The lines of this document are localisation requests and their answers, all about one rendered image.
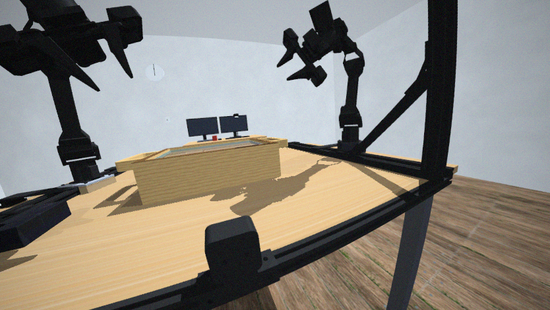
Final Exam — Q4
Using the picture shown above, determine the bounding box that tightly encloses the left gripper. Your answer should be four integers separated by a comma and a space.
0, 0, 143, 92

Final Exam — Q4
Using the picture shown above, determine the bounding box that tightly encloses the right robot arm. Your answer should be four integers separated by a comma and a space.
302, 0, 365, 142

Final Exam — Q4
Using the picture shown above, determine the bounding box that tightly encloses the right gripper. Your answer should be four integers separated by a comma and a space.
277, 28, 328, 87

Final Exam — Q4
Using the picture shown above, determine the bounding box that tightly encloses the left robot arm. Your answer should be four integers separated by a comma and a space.
41, 40, 106, 184

